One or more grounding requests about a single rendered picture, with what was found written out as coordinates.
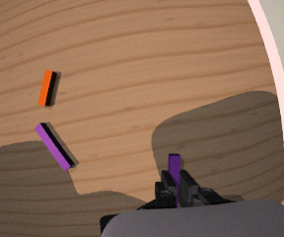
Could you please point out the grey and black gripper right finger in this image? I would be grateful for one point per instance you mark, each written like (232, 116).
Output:
(189, 194)

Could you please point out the purple rod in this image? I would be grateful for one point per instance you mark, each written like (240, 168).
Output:
(174, 168)
(53, 146)

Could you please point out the orange rod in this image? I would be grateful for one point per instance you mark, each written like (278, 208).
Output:
(47, 88)

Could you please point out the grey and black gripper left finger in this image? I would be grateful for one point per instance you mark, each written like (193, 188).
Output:
(165, 197)

